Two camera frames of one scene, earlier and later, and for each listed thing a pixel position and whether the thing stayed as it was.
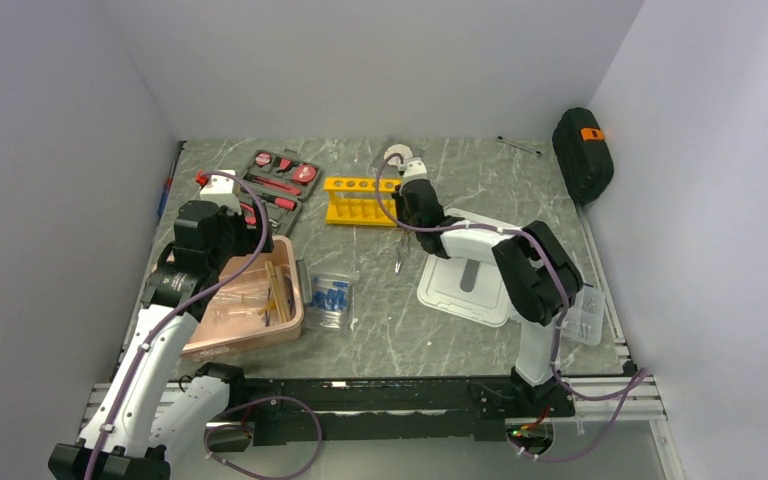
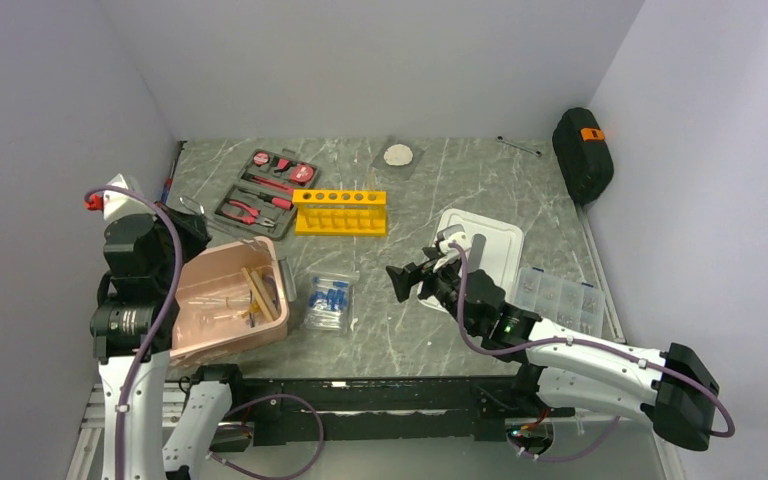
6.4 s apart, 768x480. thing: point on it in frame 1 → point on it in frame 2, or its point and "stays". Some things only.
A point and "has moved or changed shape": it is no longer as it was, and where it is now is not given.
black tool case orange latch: (578, 139) stays
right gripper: (399, 201) → (411, 274)
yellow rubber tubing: (268, 306) → (253, 308)
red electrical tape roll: (263, 159) stays
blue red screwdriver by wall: (170, 178) stays
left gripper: (250, 237) → (193, 226)
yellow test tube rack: (353, 201) has moved or changed shape
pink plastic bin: (264, 305) has moved or changed shape
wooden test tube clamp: (279, 291) → (262, 294)
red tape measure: (304, 173) stays
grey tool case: (283, 181) stays
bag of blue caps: (331, 304) stays
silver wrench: (501, 139) stays
